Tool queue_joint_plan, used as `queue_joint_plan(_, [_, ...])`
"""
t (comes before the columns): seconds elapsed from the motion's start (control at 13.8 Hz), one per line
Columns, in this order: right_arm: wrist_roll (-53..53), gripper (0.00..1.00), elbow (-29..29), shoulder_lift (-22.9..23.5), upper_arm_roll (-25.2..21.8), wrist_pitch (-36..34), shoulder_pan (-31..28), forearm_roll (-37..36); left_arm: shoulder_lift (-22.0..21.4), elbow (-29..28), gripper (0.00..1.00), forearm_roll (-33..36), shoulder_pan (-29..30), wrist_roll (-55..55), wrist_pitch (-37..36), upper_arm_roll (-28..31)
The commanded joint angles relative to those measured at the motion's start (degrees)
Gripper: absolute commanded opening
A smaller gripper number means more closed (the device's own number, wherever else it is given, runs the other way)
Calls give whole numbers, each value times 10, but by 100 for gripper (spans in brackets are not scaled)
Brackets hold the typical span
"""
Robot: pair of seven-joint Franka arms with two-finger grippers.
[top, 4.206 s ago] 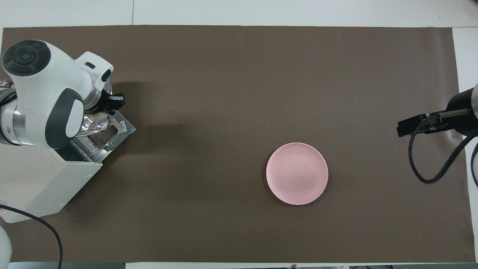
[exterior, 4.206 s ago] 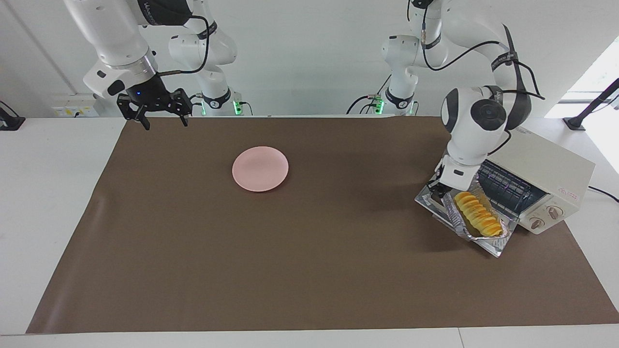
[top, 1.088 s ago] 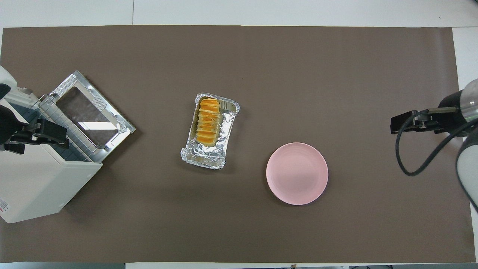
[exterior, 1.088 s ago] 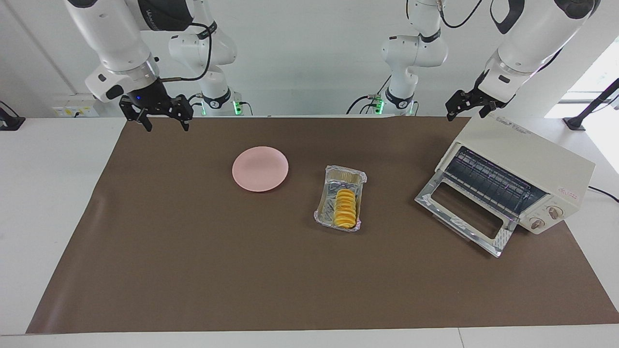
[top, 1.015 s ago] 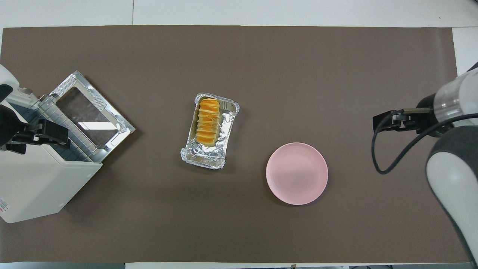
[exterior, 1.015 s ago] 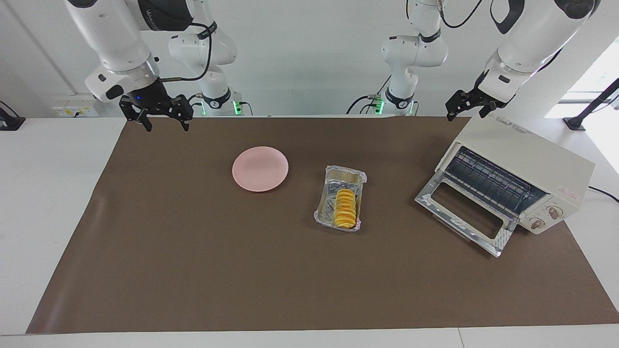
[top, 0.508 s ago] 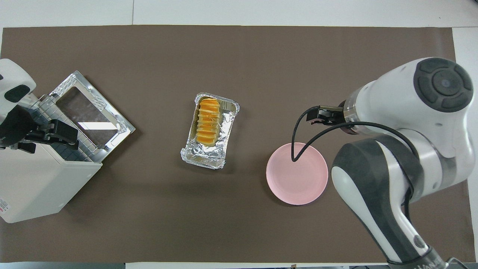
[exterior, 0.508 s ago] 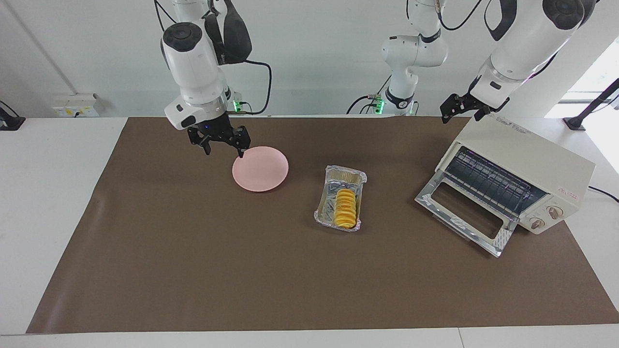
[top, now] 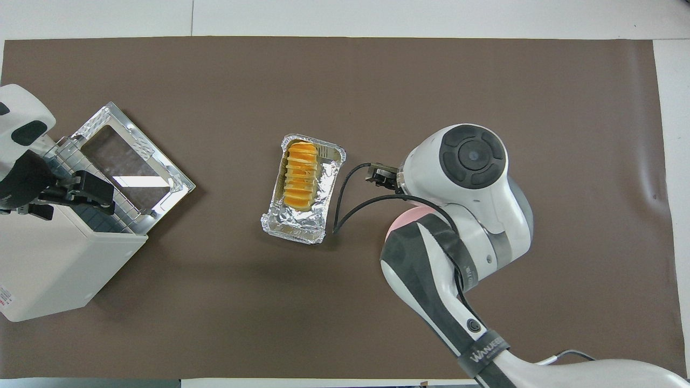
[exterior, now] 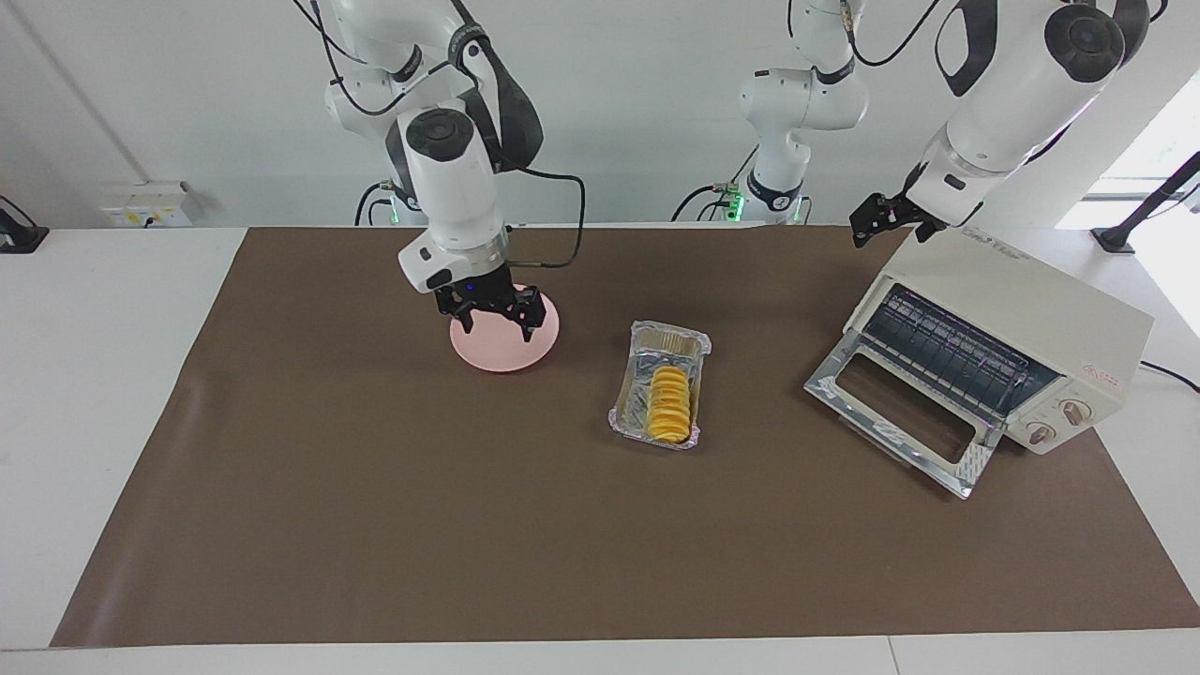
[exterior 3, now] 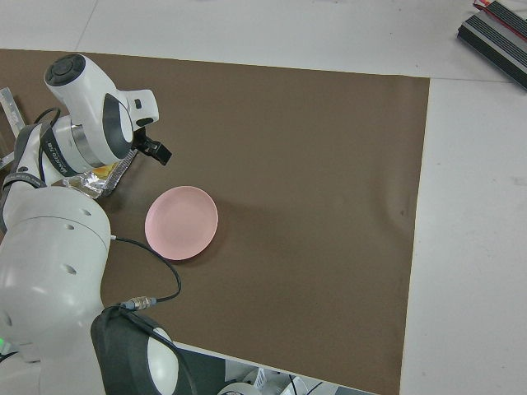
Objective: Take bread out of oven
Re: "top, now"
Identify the pink round plate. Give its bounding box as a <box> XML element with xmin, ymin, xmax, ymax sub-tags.
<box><xmin>385</xmin><ymin>206</ymin><xmax>432</xmax><ymax>243</ymax></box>

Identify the brown table mat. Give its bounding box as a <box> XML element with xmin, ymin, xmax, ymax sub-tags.
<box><xmin>0</xmin><ymin>37</ymin><xmax>686</xmax><ymax>379</ymax></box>

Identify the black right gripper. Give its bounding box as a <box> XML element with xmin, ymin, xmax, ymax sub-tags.
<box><xmin>367</xmin><ymin>163</ymin><xmax>402</xmax><ymax>189</ymax></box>

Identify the glass oven door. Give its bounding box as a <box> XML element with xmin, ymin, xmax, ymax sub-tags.
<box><xmin>70</xmin><ymin>101</ymin><xmax>196</xmax><ymax>216</ymax></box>

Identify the golden ridged bread loaf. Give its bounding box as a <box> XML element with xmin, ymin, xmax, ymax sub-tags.
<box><xmin>283</xmin><ymin>140</ymin><xmax>320</xmax><ymax>211</ymax></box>

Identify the cream toaster oven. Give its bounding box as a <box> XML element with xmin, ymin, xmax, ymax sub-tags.
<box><xmin>0</xmin><ymin>135</ymin><xmax>149</xmax><ymax>323</ymax></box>

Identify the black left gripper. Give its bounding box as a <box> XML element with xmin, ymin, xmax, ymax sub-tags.
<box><xmin>0</xmin><ymin>152</ymin><xmax>116</xmax><ymax>221</ymax></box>

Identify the aluminium foil tray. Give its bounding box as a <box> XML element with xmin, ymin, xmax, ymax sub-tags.
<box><xmin>261</xmin><ymin>134</ymin><xmax>347</xmax><ymax>245</ymax></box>

